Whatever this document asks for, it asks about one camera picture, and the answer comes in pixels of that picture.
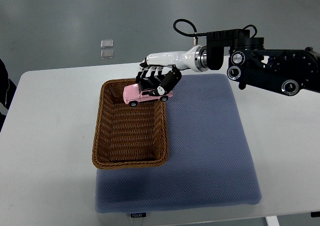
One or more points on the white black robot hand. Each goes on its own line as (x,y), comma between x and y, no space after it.
(194,59)

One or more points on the pink toy car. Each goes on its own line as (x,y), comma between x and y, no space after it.
(133,95)

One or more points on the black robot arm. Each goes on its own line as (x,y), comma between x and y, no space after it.
(282,71)

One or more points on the brown wicker basket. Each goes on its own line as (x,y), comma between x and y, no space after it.
(128,137)

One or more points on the upper floor metal plate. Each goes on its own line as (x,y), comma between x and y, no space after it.
(107,43)

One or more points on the blue grey foam mat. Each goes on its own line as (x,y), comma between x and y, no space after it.
(209,163)

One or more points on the dark object at left edge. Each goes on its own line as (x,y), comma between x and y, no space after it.
(7,87)

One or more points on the white table leg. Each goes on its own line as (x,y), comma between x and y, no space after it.
(272,221)

